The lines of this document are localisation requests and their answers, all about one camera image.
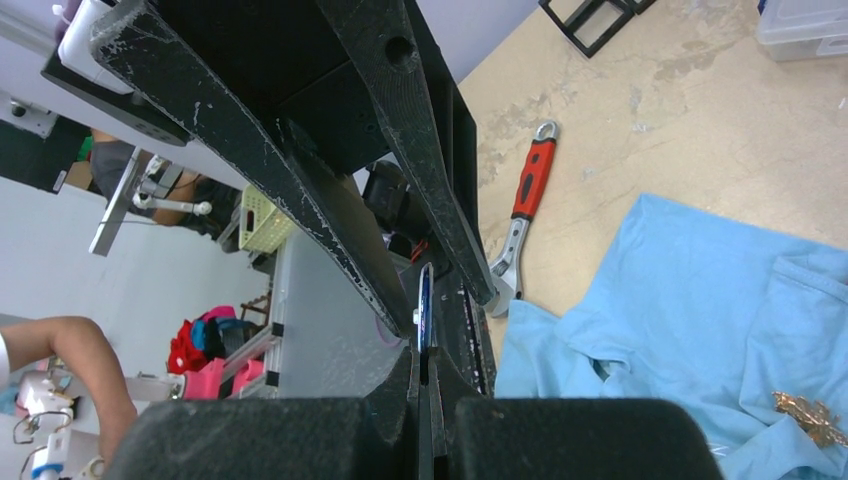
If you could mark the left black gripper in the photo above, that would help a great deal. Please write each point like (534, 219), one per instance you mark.
(205, 64)

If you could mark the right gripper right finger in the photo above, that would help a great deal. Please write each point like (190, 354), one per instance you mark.
(582, 438)

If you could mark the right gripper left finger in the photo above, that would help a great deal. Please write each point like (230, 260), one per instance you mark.
(299, 438)

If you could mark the round blue white badge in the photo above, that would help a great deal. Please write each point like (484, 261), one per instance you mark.
(424, 310)

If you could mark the light blue printed t-shirt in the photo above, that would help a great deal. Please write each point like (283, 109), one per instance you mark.
(714, 315)

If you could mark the blue gold leaf brooch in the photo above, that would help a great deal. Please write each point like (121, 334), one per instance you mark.
(814, 418)

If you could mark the pale green plastic basket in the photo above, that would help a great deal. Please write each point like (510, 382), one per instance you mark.
(263, 228)

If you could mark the red pink fabric pile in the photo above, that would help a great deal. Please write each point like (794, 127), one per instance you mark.
(198, 351)

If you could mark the clear plastic parts box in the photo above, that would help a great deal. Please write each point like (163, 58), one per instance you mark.
(791, 30)

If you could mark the aluminium rail frame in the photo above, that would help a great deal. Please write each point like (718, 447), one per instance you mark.
(178, 235)

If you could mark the red handled adjustable wrench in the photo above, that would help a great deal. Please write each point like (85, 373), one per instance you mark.
(505, 270)

